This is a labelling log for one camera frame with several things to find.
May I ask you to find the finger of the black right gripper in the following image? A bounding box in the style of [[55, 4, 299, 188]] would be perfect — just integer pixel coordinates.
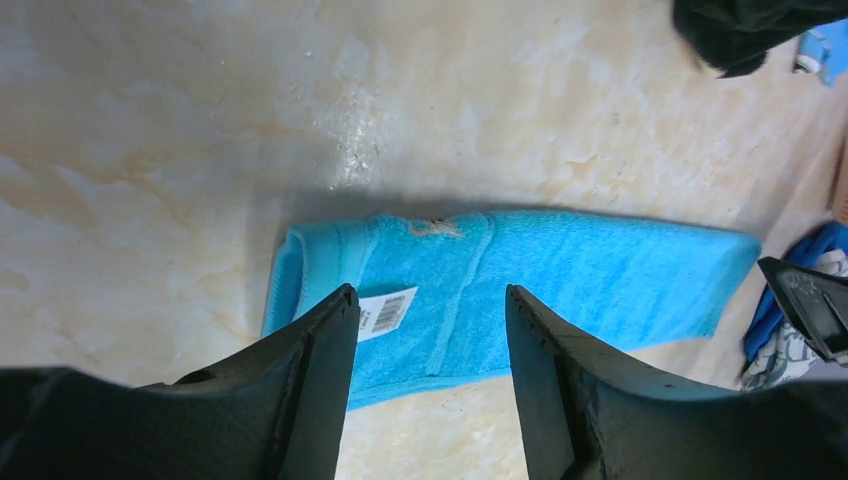
[[758, 257, 847, 366]]

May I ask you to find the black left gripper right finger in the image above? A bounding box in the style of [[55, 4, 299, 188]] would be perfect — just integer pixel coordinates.
[[505, 285, 847, 479]]

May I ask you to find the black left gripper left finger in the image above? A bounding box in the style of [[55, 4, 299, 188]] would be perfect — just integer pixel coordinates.
[[1, 284, 360, 479]]

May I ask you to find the bright blue terry towel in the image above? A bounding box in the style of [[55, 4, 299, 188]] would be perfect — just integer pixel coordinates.
[[263, 211, 761, 409]]

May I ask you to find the dark blue towel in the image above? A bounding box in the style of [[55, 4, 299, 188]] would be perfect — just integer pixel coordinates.
[[743, 221, 847, 362]]

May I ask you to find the white blue printed towel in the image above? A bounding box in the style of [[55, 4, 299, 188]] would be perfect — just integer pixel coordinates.
[[740, 250, 847, 391]]

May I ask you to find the light blue patterned cloth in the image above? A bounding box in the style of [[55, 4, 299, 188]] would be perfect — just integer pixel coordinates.
[[792, 19, 847, 87]]

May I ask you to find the black blanket with beige flowers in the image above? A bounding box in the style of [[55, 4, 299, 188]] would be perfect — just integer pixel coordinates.
[[672, 0, 847, 79]]

